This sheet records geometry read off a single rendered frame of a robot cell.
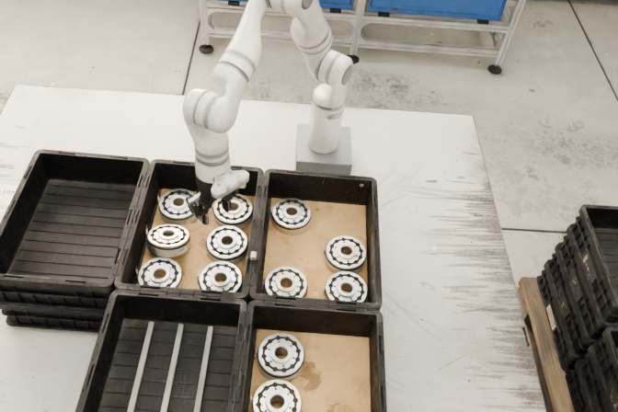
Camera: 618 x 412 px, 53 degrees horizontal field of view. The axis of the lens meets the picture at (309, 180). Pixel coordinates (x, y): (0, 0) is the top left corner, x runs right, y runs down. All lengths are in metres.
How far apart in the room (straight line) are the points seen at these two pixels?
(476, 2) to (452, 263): 1.95
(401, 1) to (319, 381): 2.38
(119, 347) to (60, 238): 0.35
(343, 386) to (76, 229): 0.78
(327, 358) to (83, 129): 1.14
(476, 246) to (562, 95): 2.01
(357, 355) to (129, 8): 2.94
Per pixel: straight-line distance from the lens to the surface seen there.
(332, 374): 1.43
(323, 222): 1.65
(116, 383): 1.44
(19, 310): 1.62
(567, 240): 2.38
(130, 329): 1.50
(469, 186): 2.03
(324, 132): 1.80
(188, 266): 1.57
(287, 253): 1.58
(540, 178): 3.20
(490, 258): 1.86
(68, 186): 1.79
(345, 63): 1.66
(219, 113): 1.17
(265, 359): 1.40
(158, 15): 3.90
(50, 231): 1.70
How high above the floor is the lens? 2.12
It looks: 48 degrees down
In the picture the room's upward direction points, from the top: 7 degrees clockwise
